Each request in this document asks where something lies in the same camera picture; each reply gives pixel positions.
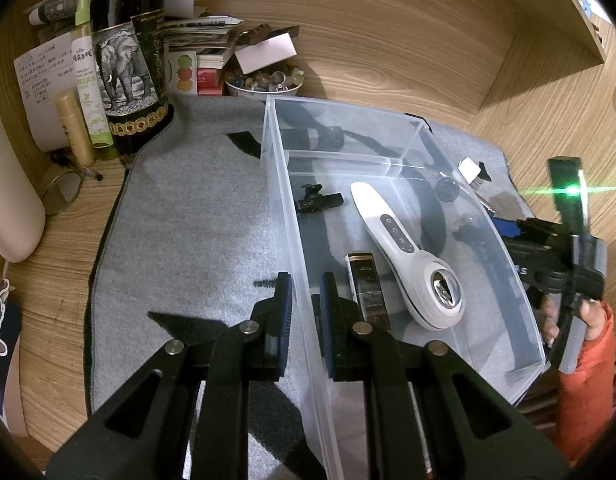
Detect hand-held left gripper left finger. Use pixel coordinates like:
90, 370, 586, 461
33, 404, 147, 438
45, 271, 294, 480

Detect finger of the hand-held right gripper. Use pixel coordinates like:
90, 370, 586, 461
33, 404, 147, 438
490, 216, 523, 241

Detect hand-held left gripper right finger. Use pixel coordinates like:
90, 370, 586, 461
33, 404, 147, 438
310, 271, 574, 480

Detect black rectangular lighter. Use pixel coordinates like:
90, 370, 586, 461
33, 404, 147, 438
345, 252, 394, 331

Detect clear plastic storage box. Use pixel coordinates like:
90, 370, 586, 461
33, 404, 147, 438
260, 94, 548, 480

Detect white handheld massager device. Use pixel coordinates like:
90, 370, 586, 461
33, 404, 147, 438
350, 181, 466, 332

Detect black small clip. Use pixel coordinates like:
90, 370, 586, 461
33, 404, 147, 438
297, 185, 345, 213

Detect person's right forearm orange sleeve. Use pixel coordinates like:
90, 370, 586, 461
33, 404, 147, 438
555, 305, 616, 466

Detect person's right hand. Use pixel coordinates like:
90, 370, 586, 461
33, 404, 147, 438
538, 294, 615, 348

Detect white plug adapter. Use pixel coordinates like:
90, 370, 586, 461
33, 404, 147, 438
458, 157, 491, 186

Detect grey mat with black print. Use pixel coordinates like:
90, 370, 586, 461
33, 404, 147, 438
90, 92, 514, 480

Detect bowl of small trinkets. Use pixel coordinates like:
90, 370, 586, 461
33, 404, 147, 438
224, 67, 305, 98

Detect wooden shelf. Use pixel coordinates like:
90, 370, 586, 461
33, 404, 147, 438
540, 0, 609, 66

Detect red small box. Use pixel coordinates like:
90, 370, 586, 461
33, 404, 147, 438
197, 67, 224, 96

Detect eyeglasses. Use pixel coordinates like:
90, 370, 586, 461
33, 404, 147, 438
42, 167, 104, 216

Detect white blank card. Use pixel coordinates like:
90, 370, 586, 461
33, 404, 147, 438
234, 32, 296, 75

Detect fruit print white box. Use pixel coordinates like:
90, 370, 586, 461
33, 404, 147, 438
169, 50, 199, 93

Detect yellow tube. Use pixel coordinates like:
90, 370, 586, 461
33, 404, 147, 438
55, 94, 96, 168

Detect stack of books and papers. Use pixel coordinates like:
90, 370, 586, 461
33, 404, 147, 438
160, 15, 244, 96

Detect green white tube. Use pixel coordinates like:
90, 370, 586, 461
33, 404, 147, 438
70, 0, 114, 148

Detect dark wine bottle elephant label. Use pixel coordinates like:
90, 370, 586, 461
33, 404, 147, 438
90, 0, 176, 156

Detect handwritten paper note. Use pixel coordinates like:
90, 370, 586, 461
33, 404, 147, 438
13, 35, 96, 153

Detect rolled printed paper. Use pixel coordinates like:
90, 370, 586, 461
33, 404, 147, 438
28, 0, 96, 26

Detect cream mug with handle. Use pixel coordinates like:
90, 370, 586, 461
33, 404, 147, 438
0, 105, 46, 263

